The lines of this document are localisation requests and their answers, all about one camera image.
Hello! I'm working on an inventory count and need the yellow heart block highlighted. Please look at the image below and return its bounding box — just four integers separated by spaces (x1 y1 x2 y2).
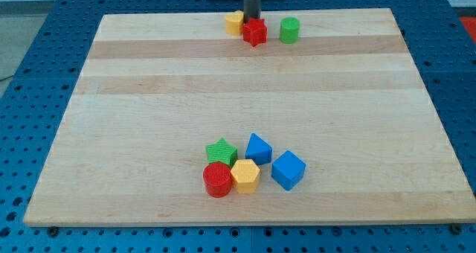
224 10 244 36

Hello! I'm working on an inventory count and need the green star block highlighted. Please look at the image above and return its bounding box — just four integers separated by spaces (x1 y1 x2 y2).
205 138 238 169

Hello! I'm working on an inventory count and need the red star block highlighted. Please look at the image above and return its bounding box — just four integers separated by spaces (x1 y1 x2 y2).
243 18 268 47

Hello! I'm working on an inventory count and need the blue triangle block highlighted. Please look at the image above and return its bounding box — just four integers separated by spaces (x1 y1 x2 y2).
245 133 273 165

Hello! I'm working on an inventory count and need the yellow hexagon block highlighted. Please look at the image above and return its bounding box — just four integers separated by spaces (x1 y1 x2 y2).
231 159 260 194

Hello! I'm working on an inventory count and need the red cylinder block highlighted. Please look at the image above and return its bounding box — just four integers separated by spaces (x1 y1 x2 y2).
202 161 232 198

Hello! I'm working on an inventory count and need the blue cube block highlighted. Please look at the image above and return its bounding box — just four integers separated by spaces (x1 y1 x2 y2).
271 150 306 190

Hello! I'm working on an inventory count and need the light wooden board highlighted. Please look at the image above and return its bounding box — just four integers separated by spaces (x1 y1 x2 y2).
24 8 475 227

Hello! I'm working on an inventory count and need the green cylinder block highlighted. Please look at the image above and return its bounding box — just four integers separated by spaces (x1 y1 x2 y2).
279 17 300 44

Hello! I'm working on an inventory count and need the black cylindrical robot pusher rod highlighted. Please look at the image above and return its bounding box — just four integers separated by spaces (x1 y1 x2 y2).
243 0 261 23

